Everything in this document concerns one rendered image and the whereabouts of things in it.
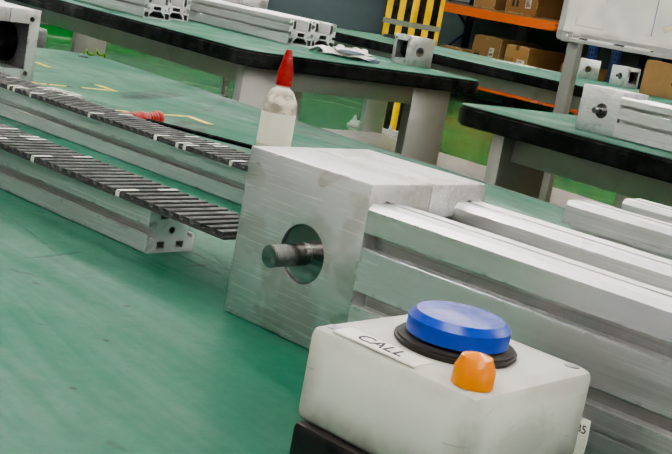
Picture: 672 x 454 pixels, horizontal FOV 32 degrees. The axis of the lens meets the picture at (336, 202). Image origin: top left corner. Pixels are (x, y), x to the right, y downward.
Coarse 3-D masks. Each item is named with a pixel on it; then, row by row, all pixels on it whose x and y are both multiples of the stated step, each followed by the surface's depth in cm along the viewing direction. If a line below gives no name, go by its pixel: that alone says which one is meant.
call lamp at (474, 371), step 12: (456, 360) 40; (468, 360) 40; (480, 360) 40; (492, 360) 40; (456, 372) 40; (468, 372) 40; (480, 372) 40; (492, 372) 40; (456, 384) 40; (468, 384) 40; (480, 384) 40; (492, 384) 40
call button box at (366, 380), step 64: (384, 320) 46; (320, 384) 44; (384, 384) 42; (448, 384) 40; (512, 384) 41; (576, 384) 44; (320, 448) 44; (384, 448) 42; (448, 448) 40; (512, 448) 42
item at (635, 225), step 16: (576, 208) 71; (592, 208) 71; (608, 208) 71; (624, 208) 77; (640, 208) 76; (656, 208) 76; (576, 224) 71; (592, 224) 71; (608, 224) 70; (624, 224) 69; (640, 224) 69; (656, 224) 68; (608, 240) 71; (624, 240) 69; (640, 240) 69; (656, 240) 68
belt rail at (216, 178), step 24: (0, 96) 120; (24, 96) 117; (24, 120) 117; (48, 120) 114; (72, 120) 111; (96, 120) 109; (96, 144) 109; (120, 144) 108; (144, 144) 104; (144, 168) 104; (168, 168) 102; (192, 168) 101; (216, 168) 98; (216, 192) 98; (240, 192) 96
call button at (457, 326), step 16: (432, 304) 45; (448, 304) 45; (464, 304) 46; (416, 320) 43; (432, 320) 43; (448, 320) 43; (464, 320) 43; (480, 320) 44; (496, 320) 44; (416, 336) 43; (432, 336) 43; (448, 336) 42; (464, 336) 42; (480, 336) 42; (496, 336) 43; (496, 352) 43
